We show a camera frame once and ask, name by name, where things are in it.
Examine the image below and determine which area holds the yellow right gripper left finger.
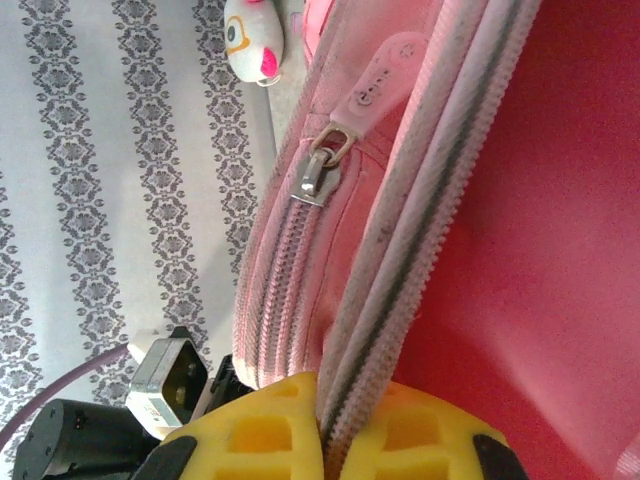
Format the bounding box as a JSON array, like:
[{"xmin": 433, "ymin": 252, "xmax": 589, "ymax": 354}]
[{"xmin": 130, "ymin": 371, "xmax": 327, "ymax": 480}]

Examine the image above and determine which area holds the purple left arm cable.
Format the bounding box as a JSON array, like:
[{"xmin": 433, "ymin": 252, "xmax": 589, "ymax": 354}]
[{"xmin": 0, "ymin": 344, "xmax": 136, "ymax": 441}]

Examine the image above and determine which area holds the pink student backpack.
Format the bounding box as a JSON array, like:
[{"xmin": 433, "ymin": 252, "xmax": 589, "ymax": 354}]
[{"xmin": 232, "ymin": 0, "xmax": 640, "ymax": 480}]

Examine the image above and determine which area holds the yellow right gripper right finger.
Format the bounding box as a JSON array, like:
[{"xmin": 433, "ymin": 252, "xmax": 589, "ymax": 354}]
[{"xmin": 341, "ymin": 383, "xmax": 532, "ymax": 480}]

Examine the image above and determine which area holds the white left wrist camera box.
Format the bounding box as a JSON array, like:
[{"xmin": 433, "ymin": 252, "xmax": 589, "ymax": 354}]
[{"xmin": 124, "ymin": 327, "xmax": 211, "ymax": 442}]

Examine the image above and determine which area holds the white pink plush toy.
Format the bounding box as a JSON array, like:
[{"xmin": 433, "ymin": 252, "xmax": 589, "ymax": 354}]
[{"xmin": 223, "ymin": 0, "xmax": 287, "ymax": 87}]

